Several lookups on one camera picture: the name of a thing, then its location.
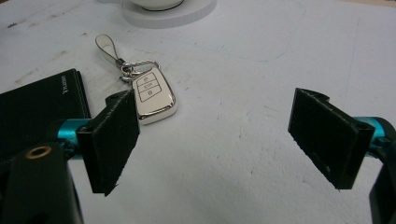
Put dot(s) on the white car key fob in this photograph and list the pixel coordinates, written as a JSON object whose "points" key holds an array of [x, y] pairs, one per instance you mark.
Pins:
{"points": [[149, 90]]}

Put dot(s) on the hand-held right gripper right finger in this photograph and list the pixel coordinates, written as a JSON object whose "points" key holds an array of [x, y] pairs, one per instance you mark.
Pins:
{"points": [[327, 133]]}

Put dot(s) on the black leather wallet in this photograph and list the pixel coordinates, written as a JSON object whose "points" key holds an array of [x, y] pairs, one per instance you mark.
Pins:
{"points": [[37, 109]]}

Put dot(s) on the white round base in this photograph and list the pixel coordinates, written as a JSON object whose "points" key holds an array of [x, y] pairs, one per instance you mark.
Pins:
{"points": [[169, 14]]}

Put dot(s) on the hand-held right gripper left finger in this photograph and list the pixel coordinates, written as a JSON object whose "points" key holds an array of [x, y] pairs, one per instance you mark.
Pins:
{"points": [[107, 141]]}

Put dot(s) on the white bowl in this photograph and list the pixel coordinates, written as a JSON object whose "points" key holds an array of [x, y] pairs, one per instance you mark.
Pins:
{"points": [[155, 3]]}

